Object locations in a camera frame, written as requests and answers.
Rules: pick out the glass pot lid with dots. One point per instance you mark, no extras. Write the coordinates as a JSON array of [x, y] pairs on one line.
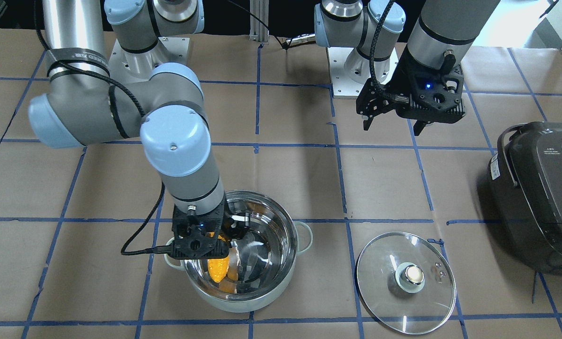
[[405, 283]]

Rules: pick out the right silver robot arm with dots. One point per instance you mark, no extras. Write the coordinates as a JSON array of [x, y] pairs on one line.
[[112, 78]]

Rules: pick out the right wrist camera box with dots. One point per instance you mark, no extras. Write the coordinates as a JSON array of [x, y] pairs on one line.
[[194, 242]]

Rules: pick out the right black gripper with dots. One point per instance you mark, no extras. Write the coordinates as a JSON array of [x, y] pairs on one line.
[[236, 227]]

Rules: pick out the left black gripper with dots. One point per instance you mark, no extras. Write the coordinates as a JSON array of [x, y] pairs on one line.
[[406, 75]]

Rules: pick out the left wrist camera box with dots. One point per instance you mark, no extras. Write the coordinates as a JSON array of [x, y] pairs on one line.
[[432, 97]]

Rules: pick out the aluminium frame post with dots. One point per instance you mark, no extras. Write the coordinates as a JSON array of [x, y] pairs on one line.
[[259, 19]]

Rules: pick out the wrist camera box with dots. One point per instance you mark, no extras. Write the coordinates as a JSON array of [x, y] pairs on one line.
[[194, 242], [432, 97]]

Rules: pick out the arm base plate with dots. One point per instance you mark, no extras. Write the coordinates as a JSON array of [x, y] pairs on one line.
[[128, 67], [349, 71]]

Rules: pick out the yellow corn cob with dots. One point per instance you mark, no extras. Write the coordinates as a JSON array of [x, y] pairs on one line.
[[218, 268]]

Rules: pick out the black rice cooker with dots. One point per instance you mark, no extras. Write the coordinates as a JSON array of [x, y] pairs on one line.
[[525, 177]]

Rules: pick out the pale green electric pot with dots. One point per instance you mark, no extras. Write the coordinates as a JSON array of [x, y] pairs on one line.
[[261, 263]]

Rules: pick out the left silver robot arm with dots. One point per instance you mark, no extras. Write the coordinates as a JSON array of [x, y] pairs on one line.
[[373, 30]]

